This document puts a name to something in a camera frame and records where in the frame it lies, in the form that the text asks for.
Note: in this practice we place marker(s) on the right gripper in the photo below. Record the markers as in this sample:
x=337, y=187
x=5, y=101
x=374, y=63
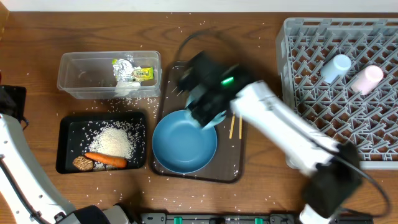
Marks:
x=204, y=119

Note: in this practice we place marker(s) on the light blue rice bowl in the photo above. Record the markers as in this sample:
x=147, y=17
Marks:
x=216, y=120

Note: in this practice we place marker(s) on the yellow green wrapper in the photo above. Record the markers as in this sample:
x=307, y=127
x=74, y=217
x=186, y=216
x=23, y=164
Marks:
x=124, y=71

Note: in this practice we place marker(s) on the dark blue plate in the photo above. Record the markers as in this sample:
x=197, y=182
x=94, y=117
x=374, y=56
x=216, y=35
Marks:
x=182, y=147

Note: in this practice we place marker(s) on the light blue plastic cup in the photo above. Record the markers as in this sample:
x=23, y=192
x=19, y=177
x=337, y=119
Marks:
x=338, y=66

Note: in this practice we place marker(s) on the orange carrot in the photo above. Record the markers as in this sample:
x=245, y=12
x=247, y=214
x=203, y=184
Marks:
x=118, y=162

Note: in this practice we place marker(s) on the brown food scrap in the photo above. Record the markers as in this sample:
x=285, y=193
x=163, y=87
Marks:
x=83, y=163

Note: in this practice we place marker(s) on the white plastic cup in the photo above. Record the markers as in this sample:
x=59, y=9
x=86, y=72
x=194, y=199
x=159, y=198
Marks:
x=367, y=79

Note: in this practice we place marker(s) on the white paper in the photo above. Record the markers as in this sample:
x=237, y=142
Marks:
x=122, y=89

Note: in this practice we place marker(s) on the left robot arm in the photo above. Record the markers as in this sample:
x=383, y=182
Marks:
x=31, y=195

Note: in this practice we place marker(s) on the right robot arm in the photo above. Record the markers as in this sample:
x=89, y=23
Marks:
x=332, y=167

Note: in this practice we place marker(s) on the grey dishwasher rack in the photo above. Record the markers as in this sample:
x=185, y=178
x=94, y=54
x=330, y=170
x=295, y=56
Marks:
x=369, y=121

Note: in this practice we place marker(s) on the left wooden chopstick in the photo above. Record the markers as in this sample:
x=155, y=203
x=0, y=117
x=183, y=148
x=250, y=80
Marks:
x=232, y=126

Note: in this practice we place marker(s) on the brown serving tray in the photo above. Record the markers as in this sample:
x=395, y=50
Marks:
x=228, y=162

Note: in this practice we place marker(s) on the white rice pile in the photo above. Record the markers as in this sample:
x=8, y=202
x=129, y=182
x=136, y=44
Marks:
x=115, y=138

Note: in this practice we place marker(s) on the clear plastic container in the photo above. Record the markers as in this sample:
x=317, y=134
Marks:
x=89, y=75

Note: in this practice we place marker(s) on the black plastic tray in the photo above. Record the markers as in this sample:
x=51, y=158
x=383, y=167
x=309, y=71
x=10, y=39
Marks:
x=77, y=132

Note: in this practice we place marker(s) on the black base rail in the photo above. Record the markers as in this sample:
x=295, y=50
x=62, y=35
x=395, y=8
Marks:
x=248, y=218

